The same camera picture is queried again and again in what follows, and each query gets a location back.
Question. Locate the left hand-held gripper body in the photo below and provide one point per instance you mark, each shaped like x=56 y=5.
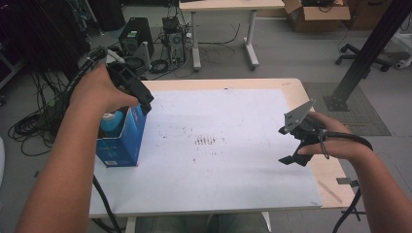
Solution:
x=128 y=76

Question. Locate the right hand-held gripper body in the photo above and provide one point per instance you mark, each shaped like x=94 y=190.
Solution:
x=299 y=121

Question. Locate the blue bottle with white cap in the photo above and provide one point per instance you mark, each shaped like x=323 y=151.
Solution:
x=111 y=124

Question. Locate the blue cardboard box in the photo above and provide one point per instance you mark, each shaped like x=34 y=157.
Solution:
x=126 y=145

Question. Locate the person's left hand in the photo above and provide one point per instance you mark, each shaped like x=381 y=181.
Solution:
x=95 y=92

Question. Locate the person's right hand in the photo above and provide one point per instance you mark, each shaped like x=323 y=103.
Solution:
x=340 y=144

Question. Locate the strip of tape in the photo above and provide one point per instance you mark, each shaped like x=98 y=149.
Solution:
x=329 y=191

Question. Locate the black computer tower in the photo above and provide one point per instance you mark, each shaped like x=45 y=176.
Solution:
x=136 y=32

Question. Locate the black table clamp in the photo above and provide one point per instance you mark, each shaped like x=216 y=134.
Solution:
x=346 y=182

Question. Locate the open computer tower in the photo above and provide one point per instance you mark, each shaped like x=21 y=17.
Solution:
x=175 y=42

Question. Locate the white table leg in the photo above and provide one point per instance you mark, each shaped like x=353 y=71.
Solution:
x=130 y=226
x=266 y=221

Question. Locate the grey floor mat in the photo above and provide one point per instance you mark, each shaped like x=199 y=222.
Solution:
x=366 y=123

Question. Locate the black office chair base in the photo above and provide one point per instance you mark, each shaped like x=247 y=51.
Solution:
x=359 y=58

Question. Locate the dark curtain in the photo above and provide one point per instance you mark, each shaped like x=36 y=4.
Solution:
x=32 y=32

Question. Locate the brown cardboard box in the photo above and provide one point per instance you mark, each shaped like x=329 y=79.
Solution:
x=319 y=16

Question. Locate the white desk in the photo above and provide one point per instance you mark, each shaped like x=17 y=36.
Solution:
x=226 y=5

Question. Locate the black metal post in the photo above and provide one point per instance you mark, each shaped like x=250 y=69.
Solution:
x=372 y=48

